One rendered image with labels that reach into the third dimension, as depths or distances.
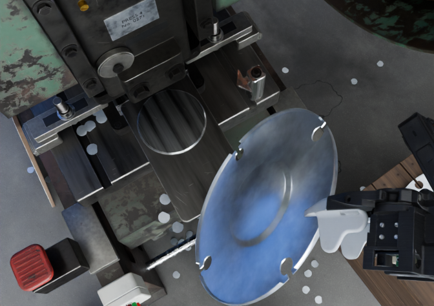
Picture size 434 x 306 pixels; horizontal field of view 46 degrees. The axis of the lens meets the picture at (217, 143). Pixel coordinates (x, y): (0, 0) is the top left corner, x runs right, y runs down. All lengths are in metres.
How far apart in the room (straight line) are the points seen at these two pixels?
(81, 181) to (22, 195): 0.82
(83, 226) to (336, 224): 0.60
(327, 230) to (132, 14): 0.36
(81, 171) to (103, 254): 0.17
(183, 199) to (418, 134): 0.46
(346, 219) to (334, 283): 1.11
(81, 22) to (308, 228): 0.37
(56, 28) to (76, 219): 0.55
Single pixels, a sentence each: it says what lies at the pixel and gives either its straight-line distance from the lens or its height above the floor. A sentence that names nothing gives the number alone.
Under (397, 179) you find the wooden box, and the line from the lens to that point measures 1.40.
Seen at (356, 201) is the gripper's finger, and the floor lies 1.13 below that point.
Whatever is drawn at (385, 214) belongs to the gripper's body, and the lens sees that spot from 0.55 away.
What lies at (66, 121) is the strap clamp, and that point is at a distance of 1.00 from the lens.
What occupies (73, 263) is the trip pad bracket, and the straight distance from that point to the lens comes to 0.99.
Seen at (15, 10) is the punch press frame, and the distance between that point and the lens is 0.53.
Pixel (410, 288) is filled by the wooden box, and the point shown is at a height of 0.35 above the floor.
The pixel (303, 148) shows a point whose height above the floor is 0.98.
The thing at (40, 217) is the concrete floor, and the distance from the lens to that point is 1.78.
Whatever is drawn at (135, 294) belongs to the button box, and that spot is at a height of 0.63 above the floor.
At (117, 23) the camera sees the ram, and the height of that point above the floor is 1.07.
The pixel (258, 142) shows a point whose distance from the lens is 0.80.
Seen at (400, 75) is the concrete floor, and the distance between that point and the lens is 1.92.
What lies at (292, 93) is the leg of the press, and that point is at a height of 0.64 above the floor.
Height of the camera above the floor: 1.65
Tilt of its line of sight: 72 degrees down
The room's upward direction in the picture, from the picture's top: 5 degrees counter-clockwise
